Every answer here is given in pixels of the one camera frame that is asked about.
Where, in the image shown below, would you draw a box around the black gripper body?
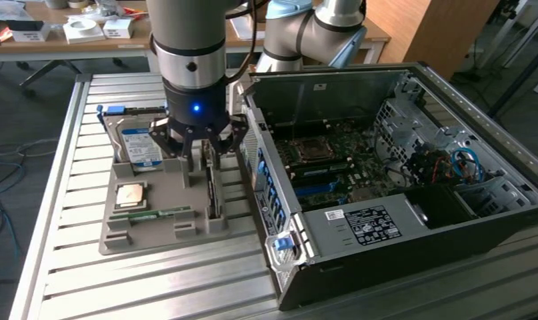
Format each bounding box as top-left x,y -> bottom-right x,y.
164,83 -> 232,133

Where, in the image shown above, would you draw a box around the graphics card with metal bracket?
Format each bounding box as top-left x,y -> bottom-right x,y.
200,141 -> 224,221

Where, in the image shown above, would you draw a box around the hard disk in blue caddy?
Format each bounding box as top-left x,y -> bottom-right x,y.
96,103 -> 175,173

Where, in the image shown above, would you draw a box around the metal CPU socket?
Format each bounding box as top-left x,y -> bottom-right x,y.
289,136 -> 336,164

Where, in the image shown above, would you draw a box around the beige parts rack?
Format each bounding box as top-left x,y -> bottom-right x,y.
97,131 -> 232,257

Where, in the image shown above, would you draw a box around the copper-topped CPU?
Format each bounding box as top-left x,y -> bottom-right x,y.
116,183 -> 145,207

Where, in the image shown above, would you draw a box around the installed labelled RAM stick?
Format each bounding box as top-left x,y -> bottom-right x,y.
301,165 -> 347,177

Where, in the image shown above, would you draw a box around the green RAM stick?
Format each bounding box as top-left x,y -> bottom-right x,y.
108,205 -> 193,221

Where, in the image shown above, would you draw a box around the blue expansion slot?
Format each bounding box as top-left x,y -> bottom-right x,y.
293,181 -> 340,199

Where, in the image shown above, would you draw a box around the white paper stack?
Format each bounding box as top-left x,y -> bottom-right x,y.
229,15 -> 265,41

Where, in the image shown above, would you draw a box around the green motherboard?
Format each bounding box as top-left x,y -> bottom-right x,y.
272,119 -> 411,213

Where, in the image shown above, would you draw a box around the small white cardboard box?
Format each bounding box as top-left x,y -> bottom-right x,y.
102,19 -> 135,40

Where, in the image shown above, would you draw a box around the black stand leg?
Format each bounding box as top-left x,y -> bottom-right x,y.
18,59 -> 82,88

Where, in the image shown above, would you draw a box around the flat white box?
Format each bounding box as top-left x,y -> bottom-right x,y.
62,25 -> 105,45

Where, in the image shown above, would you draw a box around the wooden desk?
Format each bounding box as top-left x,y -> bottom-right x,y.
0,0 -> 392,73

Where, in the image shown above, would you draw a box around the grey power supply unit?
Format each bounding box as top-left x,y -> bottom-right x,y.
299,194 -> 430,259

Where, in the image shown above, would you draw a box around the white tape roll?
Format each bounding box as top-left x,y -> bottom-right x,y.
68,19 -> 97,33

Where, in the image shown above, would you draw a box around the perforated metal drive cage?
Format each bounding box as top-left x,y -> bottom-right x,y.
376,98 -> 478,167

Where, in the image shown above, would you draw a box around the white labelled box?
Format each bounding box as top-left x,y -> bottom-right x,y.
10,25 -> 52,43

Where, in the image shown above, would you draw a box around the black device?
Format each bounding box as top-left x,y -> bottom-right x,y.
4,19 -> 45,31

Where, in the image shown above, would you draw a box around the black fan shroud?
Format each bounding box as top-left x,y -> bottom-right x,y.
403,185 -> 478,229

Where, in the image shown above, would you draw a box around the clear plastic bags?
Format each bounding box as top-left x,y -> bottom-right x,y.
0,0 -> 34,21

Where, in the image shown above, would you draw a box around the black open PC case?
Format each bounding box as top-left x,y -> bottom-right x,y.
228,61 -> 538,313

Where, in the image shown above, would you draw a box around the wooden cabinet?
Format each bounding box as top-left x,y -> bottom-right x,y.
366,0 -> 503,81

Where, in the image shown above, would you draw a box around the grey disk bay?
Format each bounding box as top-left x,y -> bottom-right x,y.
452,176 -> 534,217

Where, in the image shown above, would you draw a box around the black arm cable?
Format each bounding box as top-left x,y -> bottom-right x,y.
223,0 -> 269,87

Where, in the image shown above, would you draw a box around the white floor cable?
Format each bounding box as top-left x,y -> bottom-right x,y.
0,138 -> 58,159

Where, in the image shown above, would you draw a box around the blue floor cable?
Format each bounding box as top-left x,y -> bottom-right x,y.
0,159 -> 28,284

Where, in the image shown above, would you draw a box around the red wire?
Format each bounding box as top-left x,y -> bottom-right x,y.
431,158 -> 451,183

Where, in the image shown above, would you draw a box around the blue wire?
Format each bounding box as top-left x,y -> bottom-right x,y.
450,146 -> 486,184

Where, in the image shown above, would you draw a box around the black partition post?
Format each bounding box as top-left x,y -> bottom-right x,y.
490,41 -> 538,114

